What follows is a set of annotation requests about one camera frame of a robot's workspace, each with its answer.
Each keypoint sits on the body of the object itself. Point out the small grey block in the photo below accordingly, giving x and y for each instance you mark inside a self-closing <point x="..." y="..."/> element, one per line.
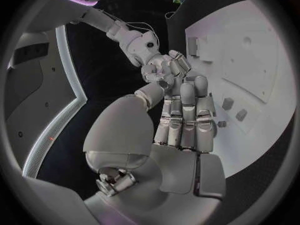
<point x="222" y="124"/>

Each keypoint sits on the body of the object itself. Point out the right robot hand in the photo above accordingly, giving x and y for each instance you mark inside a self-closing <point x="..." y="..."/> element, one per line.
<point x="161" y="67"/>

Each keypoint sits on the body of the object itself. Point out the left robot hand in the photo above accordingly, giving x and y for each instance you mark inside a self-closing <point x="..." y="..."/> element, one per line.
<point x="178" y="172"/>

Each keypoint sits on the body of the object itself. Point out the large grey block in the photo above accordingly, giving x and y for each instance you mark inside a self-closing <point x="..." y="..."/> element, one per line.
<point x="192" y="46"/>

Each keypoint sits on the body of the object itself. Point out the white task board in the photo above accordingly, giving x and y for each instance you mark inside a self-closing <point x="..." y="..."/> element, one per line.
<point x="246" y="69"/>

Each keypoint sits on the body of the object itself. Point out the short grey cylinder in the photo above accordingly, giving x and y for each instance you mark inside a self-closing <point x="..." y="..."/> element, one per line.
<point x="227" y="103"/>
<point x="241" y="115"/>

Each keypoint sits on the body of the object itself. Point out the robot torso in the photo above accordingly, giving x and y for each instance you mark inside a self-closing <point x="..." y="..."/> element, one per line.
<point x="35" y="97"/>

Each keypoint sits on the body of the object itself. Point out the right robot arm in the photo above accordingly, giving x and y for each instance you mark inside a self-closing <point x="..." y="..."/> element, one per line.
<point x="131" y="39"/>

